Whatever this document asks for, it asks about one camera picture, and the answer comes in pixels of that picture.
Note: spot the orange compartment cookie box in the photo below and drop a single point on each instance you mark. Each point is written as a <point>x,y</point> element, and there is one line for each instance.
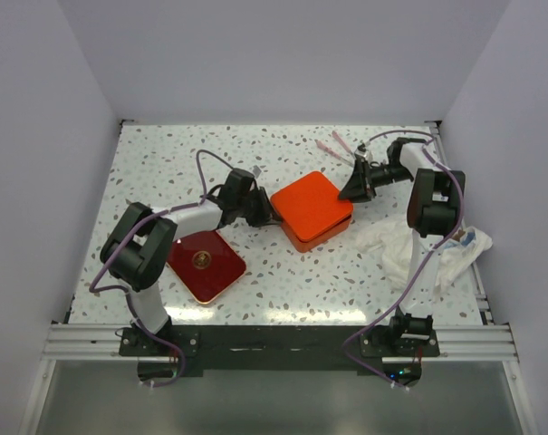
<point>323,238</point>

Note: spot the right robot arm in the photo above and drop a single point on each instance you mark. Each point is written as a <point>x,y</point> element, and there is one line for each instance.
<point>434,214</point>

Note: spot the orange box lid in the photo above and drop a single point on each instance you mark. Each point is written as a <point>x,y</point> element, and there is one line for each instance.
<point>310,207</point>

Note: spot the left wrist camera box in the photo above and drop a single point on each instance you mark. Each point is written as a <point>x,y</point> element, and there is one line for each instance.
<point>257,171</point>

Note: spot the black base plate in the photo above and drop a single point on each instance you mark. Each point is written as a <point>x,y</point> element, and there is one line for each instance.
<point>191,350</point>

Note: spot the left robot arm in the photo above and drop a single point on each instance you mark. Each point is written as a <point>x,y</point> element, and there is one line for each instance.
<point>135,253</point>

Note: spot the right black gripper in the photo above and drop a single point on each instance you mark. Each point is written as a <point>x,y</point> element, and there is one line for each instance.
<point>360,187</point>

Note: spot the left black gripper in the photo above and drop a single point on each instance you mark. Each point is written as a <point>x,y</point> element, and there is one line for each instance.
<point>267,216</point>

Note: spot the red cookie tray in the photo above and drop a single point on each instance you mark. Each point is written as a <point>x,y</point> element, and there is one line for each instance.
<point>205,264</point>

